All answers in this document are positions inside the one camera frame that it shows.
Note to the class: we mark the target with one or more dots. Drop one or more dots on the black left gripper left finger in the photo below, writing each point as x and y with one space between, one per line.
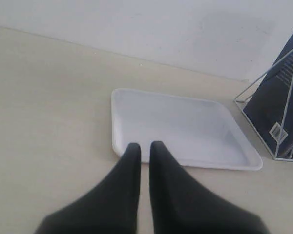
109 208

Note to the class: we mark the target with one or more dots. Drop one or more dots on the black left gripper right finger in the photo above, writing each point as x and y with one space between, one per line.
181 205

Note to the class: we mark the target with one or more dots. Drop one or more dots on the dark blue book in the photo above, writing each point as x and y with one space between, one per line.
270 109

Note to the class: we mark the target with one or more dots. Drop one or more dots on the white plastic tray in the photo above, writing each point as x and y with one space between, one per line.
197 132

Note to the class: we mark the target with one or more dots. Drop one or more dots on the white wire book rack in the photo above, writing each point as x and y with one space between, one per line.
242 99

